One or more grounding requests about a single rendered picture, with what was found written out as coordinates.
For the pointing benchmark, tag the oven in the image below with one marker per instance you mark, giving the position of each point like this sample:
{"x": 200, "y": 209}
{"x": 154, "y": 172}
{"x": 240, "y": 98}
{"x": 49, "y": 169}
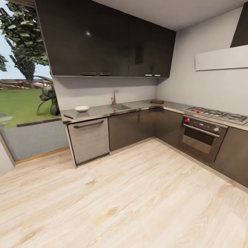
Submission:
{"x": 203, "y": 137}

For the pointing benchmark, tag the range hood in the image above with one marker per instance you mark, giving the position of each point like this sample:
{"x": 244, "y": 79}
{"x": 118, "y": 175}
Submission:
{"x": 236, "y": 56}

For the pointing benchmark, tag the cabinet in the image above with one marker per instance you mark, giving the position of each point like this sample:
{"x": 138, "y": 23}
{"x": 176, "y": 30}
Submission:
{"x": 150, "y": 49}
{"x": 84, "y": 38}

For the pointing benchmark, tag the fixed window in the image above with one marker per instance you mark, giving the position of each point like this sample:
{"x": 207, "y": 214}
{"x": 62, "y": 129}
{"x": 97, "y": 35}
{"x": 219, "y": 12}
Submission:
{"x": 30, "y": 119}

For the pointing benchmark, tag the dishwasher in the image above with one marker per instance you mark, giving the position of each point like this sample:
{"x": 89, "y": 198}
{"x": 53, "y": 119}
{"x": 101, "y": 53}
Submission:
{"x": 89, "y": 139}

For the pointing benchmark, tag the bowl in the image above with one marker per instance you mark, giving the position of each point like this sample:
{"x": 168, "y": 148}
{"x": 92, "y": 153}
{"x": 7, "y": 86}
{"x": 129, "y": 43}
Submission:
{"x": 81, "y": 109}

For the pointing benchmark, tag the drop in sink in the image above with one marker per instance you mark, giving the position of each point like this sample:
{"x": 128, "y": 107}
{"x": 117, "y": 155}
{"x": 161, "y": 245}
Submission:
{"x": 125, "y": 106}

